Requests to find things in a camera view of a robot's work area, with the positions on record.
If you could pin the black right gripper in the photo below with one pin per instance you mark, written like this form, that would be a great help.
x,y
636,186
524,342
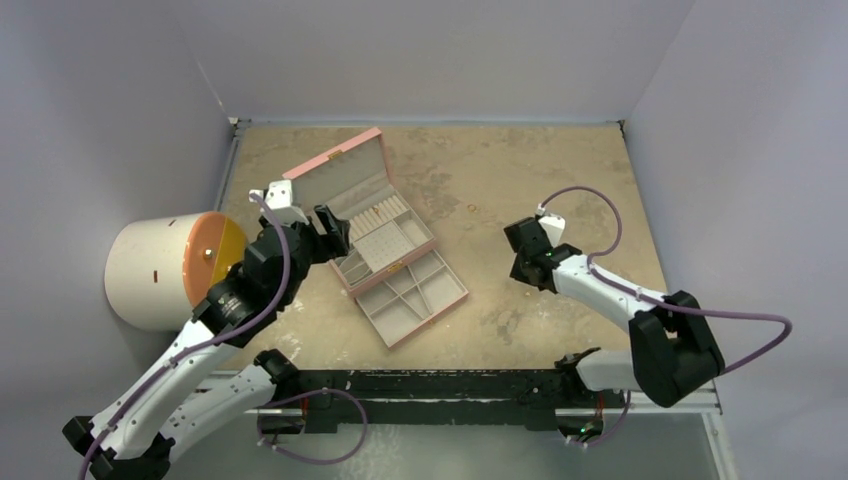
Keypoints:
x,y
524,248

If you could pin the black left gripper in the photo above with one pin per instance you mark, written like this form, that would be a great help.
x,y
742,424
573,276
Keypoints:
x,y
327,246

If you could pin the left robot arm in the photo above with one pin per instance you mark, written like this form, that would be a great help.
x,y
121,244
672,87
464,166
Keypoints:
x,y
142,433

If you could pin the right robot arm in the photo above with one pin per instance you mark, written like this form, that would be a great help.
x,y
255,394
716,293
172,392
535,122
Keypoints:
x,y
672,350

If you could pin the pink jewelry box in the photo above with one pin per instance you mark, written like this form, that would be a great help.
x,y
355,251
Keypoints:
x,y
354,179

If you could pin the white cylinder orange lid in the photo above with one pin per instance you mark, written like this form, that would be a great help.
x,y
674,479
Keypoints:
x,y
158,270

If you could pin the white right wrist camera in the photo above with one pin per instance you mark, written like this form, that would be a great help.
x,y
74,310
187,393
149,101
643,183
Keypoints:
x,y
552,224

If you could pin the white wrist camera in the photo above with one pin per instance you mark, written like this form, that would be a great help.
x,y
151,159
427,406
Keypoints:
x,y
277,202
552,224

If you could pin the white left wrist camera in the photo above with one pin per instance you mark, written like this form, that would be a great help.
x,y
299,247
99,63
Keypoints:
x,y
277,202

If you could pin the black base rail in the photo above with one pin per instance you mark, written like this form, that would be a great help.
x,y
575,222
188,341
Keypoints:
x,y
536,399

